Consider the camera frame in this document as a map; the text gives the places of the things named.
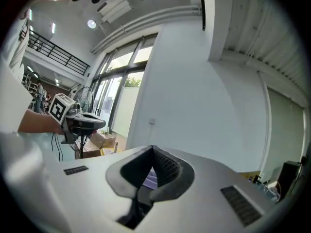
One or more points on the person's left forearm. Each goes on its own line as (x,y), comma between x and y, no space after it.
(36,122)

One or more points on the black standing fan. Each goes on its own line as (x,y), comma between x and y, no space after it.
(85,101)

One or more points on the round ceiling lamp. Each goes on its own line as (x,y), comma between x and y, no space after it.
(91,23)

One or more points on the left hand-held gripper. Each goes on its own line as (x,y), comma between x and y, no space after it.
(58,108)

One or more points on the purple hoodie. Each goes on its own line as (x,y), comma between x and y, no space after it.
(150,178)

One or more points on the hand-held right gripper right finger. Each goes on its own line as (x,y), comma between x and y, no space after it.
(206,203)

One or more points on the large black-framed window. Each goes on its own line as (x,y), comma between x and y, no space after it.
(121,81)

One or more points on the person's white shirt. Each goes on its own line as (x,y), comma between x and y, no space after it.
(12,93)

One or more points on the white wall tube lamp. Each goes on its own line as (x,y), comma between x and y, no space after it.
(53,27)
(30,14)

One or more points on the group of ceiling tube lights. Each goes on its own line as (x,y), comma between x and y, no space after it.
(29,68)

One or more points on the yellow plastic container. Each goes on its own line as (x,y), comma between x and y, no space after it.
(109,151)

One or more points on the grey roller shutter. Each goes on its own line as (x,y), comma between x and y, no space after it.
(284,135)

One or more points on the black monitor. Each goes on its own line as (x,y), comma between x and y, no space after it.
(291,178)

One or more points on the white ceiling pipe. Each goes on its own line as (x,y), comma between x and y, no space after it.
(145,21)

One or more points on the cardboard box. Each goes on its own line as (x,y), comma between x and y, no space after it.
(104,139)
(87,150)

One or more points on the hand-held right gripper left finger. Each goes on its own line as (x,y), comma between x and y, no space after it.
(85,198)

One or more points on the black ceiling track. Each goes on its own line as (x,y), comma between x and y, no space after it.
(202,7)

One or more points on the grey wall switch box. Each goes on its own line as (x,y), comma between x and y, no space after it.
(152,121)

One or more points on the white ceiling air conditioner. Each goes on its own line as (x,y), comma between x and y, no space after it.
(116,6)

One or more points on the black balcony railing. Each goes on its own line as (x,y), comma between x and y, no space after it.
(60,54)

